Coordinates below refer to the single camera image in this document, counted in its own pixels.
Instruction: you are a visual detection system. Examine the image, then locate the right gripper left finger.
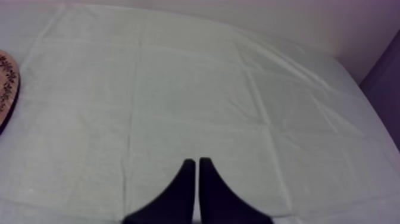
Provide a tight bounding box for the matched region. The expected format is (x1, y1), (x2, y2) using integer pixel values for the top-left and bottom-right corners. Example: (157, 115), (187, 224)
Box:
(122, 158), (196, 224)

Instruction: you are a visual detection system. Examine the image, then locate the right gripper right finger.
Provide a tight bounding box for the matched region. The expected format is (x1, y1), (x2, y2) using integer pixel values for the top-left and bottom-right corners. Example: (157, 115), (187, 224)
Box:
(199, 157), (274, 224)

